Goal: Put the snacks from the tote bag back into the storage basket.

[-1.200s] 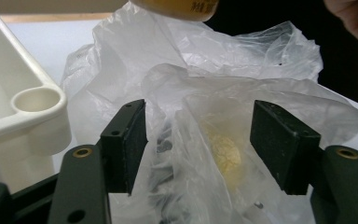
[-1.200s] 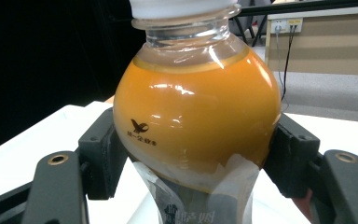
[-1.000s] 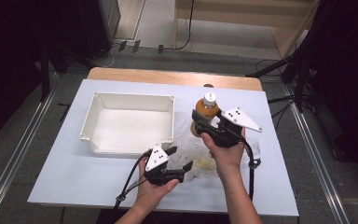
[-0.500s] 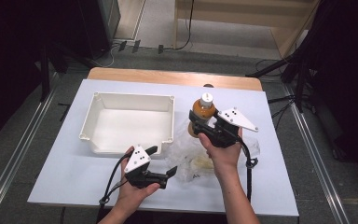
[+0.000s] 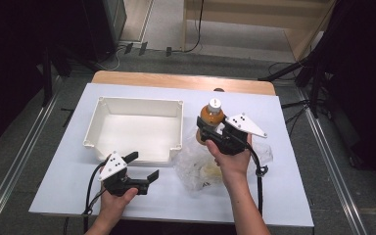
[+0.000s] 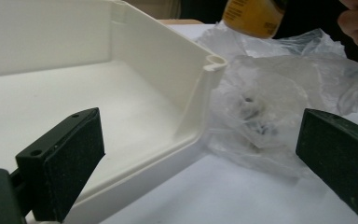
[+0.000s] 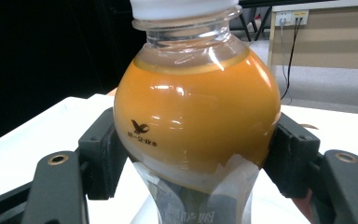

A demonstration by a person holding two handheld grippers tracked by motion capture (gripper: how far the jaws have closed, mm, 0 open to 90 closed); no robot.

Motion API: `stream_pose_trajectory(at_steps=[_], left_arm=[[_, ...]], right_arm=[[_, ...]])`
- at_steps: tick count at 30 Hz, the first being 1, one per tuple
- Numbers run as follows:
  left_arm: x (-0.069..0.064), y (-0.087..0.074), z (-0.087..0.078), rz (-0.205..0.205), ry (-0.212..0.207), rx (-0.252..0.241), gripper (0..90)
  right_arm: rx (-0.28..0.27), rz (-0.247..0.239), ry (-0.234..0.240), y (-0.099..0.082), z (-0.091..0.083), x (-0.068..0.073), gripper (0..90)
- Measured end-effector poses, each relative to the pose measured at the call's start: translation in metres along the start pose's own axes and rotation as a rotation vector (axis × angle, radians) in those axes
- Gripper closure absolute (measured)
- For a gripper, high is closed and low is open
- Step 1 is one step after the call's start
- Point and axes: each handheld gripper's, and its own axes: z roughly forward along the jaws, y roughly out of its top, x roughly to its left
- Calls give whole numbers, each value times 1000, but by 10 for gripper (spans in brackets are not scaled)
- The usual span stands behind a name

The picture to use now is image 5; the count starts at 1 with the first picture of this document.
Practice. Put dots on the orange bottle with white cap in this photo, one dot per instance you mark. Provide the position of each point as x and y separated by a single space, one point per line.
211 115

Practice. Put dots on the clear plastic bag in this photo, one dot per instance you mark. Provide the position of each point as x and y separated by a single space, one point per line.
196 169

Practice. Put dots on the white table cover sheet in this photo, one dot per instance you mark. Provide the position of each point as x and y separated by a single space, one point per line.
182 205

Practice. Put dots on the white plastic tray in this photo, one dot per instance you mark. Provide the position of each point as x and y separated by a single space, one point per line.
133 130

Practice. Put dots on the black metal stand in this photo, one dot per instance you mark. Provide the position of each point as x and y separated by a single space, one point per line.
315 91

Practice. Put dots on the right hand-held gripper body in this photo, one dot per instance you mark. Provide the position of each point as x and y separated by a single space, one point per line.
233 143

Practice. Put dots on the light wooden shelf unit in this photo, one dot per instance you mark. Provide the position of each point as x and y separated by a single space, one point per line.
248 16

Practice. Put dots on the black cabinet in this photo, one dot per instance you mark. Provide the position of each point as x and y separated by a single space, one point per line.
104 26

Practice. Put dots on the metal floor rail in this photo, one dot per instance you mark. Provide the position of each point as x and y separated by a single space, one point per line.
333 169
16 163

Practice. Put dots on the black metal post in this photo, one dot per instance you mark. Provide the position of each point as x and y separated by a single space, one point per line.
47 78

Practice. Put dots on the person's left hand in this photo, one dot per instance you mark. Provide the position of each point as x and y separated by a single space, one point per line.
114 205

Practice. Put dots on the person's right hand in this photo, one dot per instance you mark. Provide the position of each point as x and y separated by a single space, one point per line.
233 166

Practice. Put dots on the wooden table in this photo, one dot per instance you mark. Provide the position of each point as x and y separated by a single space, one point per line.
176 80

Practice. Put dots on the black floor plug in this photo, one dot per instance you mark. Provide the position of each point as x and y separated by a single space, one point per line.
168 51
143 48
128 48

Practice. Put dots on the dark curtain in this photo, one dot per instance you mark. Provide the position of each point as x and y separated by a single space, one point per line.
368 81
9 65

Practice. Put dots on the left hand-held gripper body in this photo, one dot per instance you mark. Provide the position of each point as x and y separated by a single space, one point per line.
114 166

